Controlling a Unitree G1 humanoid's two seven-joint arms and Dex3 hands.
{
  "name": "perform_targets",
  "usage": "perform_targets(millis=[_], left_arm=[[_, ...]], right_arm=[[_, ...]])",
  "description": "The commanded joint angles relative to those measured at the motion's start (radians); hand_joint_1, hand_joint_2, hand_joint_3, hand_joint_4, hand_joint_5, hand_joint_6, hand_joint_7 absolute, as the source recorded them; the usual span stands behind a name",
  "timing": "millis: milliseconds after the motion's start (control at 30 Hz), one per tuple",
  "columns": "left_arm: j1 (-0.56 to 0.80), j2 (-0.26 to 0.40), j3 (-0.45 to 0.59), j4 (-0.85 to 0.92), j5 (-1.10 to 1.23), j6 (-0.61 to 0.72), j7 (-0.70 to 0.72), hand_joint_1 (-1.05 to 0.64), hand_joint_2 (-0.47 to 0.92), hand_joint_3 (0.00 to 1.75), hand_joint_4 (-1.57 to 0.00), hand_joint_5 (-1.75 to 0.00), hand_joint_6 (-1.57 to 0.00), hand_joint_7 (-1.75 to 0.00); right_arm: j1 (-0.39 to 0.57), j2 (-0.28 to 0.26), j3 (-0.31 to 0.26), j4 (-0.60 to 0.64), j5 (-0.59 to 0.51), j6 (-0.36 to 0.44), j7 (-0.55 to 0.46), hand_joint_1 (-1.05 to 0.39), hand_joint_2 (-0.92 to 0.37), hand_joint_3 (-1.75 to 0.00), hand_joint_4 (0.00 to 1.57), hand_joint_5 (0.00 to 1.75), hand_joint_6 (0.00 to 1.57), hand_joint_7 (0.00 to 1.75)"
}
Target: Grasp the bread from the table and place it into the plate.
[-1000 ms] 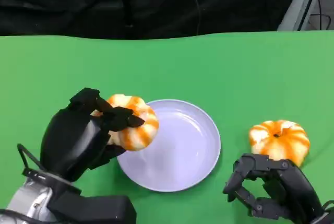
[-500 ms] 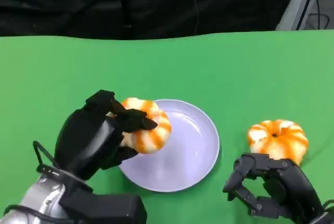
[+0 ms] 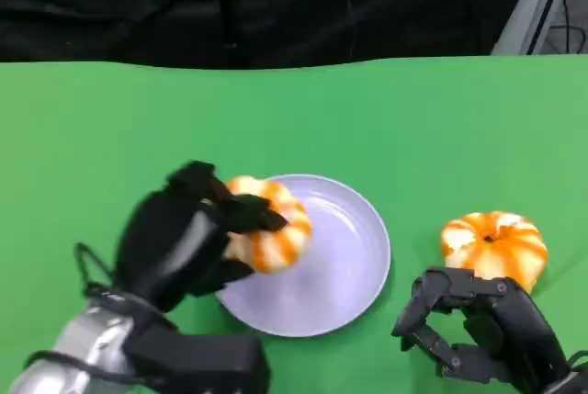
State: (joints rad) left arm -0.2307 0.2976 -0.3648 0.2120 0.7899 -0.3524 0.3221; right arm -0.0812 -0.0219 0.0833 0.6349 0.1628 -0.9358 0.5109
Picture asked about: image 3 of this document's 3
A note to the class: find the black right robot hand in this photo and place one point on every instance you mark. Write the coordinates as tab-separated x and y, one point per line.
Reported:
519	334

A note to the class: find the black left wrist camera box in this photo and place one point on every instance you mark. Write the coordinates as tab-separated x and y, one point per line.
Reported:
206	357

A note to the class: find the lilac plate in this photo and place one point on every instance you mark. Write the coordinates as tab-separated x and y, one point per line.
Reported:
340	265

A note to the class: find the green table cloth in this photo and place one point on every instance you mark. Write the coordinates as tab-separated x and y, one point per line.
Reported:
294	114

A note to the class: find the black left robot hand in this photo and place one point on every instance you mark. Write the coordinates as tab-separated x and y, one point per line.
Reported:
161	251

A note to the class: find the aluminium frame profile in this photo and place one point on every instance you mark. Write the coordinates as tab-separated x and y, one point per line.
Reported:
528	8

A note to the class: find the orange white toy bread roll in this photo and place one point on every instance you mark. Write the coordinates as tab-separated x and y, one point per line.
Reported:
280	251
496	251

